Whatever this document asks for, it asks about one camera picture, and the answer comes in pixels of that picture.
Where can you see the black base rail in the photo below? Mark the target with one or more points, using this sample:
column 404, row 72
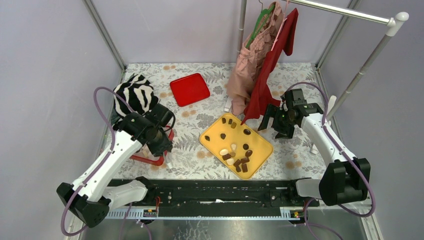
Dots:
column 221, row 199

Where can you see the zebra striped cloth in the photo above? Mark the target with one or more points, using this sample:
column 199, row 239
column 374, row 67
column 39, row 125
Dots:
column 138, row 93

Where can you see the red box lid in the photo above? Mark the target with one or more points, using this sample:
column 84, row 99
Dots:
column 189, row 89

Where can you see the pink hanging garment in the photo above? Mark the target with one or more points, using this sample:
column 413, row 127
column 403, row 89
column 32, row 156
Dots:
column 250, row 61

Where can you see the red hanging garment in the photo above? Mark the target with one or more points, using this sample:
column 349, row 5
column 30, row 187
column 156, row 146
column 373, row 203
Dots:
column 261, row 95

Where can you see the yellow tray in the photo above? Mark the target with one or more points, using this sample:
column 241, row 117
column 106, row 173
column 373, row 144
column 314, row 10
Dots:
column 242, row 154

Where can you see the metal clothes rack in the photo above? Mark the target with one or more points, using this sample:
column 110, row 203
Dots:
column 381, row 119

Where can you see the green hanger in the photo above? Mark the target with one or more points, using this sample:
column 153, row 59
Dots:
column 260, row 22

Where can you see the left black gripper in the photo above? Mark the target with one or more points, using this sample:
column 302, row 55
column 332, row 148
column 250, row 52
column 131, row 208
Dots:
column 166, row 144

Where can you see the dark oval chocolate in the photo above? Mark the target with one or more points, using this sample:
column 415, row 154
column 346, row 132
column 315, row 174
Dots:
column 247, row 132

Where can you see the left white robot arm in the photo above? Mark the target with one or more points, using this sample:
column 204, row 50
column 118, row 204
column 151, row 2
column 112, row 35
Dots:
column 89, row 197

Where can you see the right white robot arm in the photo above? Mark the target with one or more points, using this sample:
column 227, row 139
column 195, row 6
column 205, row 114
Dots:
column 346, row 178

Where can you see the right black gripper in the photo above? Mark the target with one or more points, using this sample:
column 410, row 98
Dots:
column 272, row 111

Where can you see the red box with liner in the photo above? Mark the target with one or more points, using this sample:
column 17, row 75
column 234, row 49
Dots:
column 143, row 154

